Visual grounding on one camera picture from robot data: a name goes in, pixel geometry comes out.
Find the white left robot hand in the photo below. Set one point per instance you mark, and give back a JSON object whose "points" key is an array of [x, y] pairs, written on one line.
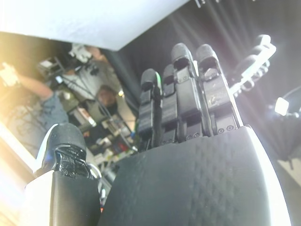
{"points": [[188, 183]]}

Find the person in light shirt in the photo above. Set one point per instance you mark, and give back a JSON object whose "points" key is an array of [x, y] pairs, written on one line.
{"points": [[108, 99]]}

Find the person in grey t-shirt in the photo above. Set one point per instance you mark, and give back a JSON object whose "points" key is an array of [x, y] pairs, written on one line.
{"points": [[54, 110]]}

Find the grey tablecloth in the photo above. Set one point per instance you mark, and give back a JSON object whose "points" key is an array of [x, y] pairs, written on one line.
{"points": [[70, 18]]}

